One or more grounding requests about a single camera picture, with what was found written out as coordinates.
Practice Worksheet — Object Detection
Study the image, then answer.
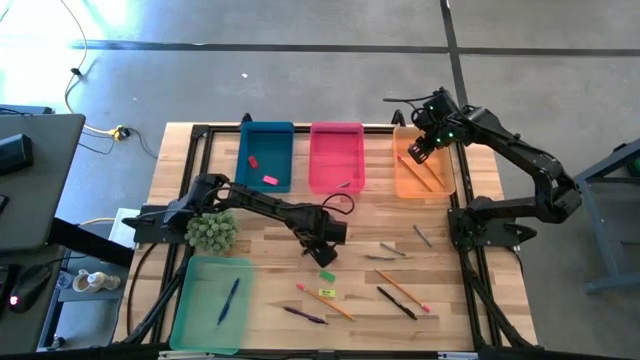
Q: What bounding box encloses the black speaker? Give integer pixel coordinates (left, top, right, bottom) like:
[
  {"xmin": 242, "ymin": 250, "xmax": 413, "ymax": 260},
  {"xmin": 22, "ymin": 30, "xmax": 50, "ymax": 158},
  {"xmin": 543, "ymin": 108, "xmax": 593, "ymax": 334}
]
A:
[{"xmin": 0, "ymin": 132, "xmax": 35, "ymax": 177}]

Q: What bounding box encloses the pink plastic bin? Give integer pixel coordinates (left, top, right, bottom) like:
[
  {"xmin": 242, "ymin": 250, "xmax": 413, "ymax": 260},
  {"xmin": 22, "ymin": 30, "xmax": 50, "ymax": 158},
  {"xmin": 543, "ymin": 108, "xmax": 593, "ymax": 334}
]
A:
[{"xmin": 307, "ymin": 121, "xmax": 367, "ymax": 196}]

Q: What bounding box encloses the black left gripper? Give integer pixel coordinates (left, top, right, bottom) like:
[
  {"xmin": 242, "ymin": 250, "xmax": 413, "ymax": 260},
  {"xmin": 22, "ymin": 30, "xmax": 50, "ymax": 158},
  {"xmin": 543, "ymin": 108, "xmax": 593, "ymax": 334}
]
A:
[{"xmin": 298, "ymin": 209, "xmax": 349, "ymax": 269}]

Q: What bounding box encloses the orange plastic bin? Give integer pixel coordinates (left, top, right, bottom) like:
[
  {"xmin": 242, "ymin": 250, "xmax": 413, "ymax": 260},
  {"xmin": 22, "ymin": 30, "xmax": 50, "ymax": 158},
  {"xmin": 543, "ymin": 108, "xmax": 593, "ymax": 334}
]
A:
[{"xmin": 391, "ymin": 125, "xmax": 458, "ymax": 200}]

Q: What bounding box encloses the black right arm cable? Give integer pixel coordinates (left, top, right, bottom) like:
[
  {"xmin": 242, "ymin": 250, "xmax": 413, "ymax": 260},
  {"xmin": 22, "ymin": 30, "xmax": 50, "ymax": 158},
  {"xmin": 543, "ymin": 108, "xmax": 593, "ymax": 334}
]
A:
[{"xmin": 382, "ymin": 93, "xmax": 437, "ymax": 127}]

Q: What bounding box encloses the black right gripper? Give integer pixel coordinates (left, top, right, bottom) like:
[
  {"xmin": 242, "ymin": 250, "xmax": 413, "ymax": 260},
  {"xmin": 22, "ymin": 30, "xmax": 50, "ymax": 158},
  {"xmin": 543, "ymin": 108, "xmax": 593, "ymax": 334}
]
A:
[{"xmin": 406, "ymin": 116, "xmax": 470, "ymax": 166}]

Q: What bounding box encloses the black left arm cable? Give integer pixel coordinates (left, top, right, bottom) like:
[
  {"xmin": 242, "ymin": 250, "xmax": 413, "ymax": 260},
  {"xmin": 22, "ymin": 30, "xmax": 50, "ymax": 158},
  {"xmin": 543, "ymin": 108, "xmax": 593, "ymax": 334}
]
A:
[{"xmin": 319, "ymin": 191, "xmax": 357, "ymax": 218}]

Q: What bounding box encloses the white box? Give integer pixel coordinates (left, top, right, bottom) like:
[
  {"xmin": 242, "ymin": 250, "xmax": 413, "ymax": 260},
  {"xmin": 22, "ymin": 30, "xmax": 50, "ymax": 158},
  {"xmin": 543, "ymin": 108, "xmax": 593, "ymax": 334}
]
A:
[{"xmin": 108, "ymin": 206, "xmax": 142, "ymax": 250}]

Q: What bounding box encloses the purple pen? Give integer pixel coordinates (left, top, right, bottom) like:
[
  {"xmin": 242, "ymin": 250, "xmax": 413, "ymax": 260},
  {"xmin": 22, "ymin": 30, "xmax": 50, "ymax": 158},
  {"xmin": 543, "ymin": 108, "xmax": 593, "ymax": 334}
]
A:
[{"xmin": 281, "ymin": 305, "xmax": 330, "ymax": 327}]

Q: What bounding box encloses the orange pencil pink eraser cap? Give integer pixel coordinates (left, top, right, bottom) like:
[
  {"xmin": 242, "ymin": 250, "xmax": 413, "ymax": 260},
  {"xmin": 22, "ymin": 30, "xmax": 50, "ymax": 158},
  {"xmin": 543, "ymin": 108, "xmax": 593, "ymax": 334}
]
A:
[
  {"xmin": 295, "ymin": 282, "xmax": 357, "ymax": 322},
  {"xmin": 395, "ymin": 152, "xmax": 436, "ymax": 194},
  {"xmin": 422, "ymin": 158, "xmax": 447, "ymax": 189},
  {"xmin": 374, "ymin": 268, "xmax": 432, "ymax": 314}
]

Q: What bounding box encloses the grey desk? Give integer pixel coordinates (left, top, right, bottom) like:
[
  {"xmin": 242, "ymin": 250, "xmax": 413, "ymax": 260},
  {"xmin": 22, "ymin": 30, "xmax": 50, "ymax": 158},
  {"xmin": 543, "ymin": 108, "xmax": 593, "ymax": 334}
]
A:
[{"xmin": 0, "ymin": 113, "xmax": 87, "ymax": 252}]

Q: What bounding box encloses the blue pen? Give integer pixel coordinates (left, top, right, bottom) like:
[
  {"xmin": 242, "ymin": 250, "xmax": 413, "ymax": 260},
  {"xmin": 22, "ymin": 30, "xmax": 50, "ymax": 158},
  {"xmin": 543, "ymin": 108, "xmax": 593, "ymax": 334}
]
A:
[{"xmin": 216, "ymin": 277, "xmax": 242, "ymax": 328}]

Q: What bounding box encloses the white cup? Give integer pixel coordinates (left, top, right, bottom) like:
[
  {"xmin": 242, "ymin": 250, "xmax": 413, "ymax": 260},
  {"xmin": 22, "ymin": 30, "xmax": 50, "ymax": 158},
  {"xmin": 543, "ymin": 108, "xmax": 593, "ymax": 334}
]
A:
[{"xmin": 71, "ymin": 268, "xmax": 123, "ymax": 294}]

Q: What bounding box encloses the teal plastic bin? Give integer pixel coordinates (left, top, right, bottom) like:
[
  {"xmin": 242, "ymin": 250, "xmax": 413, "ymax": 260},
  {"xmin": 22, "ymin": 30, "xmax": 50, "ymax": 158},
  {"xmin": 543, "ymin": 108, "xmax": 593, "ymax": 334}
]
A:
[{"xmin": 168, "ymin": 254, "xmax": 256, "ymax": 357}]

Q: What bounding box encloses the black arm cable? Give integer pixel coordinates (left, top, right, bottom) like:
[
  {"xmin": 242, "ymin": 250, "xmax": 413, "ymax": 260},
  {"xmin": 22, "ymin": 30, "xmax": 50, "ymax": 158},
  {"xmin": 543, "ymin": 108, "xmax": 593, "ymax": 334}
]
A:
[
  {"xmin": 319, "ymin": 191, "xmax": 357, "ymax": 218},
  {"xmin": 382, "ymin": 93, "xmax": 437, "ymax": 127}
]

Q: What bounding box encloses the thin floor cable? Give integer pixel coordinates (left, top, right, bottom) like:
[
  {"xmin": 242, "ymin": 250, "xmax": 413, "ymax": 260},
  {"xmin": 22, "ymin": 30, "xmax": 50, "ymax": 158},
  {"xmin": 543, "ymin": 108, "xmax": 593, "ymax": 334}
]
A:
[{"xmin": 58, "ymin": 0, "xmax": 122, "ymax": 137}]

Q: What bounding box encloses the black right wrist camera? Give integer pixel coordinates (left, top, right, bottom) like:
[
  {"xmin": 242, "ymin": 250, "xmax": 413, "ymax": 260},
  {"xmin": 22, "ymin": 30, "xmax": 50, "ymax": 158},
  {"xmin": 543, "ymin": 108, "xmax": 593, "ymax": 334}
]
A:
[{"xmin": 422, "ymin": 91, "xmax": 451, "ymax": 120}]

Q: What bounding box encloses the black metal table frame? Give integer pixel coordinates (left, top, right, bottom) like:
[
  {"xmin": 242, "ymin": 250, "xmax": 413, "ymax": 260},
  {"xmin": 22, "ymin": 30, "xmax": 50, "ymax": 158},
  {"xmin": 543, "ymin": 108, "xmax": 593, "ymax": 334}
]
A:
[{"xmin": 113, "ymin": 108, "xmax": 539, "ymax": 360}]

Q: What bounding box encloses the green potted succulent plant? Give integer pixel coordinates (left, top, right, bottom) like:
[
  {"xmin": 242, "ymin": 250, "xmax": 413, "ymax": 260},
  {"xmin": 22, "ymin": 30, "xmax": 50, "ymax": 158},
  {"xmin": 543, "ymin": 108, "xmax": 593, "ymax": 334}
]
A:
[{"xmin": 184, "ymin": 210, "xmax": 241, "ymax": 257}]

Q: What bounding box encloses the black computer mouse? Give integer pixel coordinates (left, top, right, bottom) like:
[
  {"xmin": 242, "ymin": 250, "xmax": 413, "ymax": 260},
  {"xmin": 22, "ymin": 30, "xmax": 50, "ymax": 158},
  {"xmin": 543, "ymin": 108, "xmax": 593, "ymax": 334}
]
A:
[{"xmin": 8, "ymin": 264, "xmax": 52, "ymax": 314}]

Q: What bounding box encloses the blue-grey metal table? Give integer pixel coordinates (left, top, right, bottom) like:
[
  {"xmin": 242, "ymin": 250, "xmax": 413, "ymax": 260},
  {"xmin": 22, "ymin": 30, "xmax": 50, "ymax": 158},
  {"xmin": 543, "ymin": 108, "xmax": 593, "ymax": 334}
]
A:
[{"xmin": 574, "ymin": 139, "xmax": 640, "ymax": 294}]

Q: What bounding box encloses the blue plastic bin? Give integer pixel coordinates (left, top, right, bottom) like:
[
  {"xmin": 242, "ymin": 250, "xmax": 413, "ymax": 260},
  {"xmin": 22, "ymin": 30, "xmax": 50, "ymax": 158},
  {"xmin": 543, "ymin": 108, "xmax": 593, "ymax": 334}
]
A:
[{"xmin": 234, "ymin": 120, "xmax": 296, "ymax": 195}]

